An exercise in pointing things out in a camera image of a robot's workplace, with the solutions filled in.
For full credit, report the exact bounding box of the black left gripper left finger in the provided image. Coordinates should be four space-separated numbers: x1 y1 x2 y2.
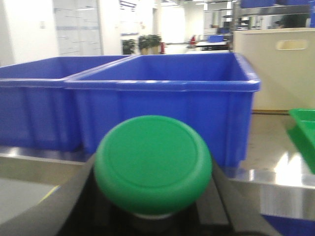
0 153 99 236

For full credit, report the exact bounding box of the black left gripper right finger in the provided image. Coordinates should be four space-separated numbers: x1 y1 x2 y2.
196 159 280 236

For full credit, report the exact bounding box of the green push button switch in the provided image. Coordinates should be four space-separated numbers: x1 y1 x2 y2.
94 116 212 215

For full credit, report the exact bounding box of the blue bin beside trays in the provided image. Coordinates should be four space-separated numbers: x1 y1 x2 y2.
65 53 260 167

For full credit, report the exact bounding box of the blue bin far left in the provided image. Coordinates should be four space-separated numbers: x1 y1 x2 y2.
0 55 126 151

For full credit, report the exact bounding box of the green plastic tray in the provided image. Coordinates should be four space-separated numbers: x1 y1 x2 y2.
287 108 315 174

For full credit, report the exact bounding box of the cream plastic storage basket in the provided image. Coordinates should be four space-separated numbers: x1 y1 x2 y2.
233 28 315 111

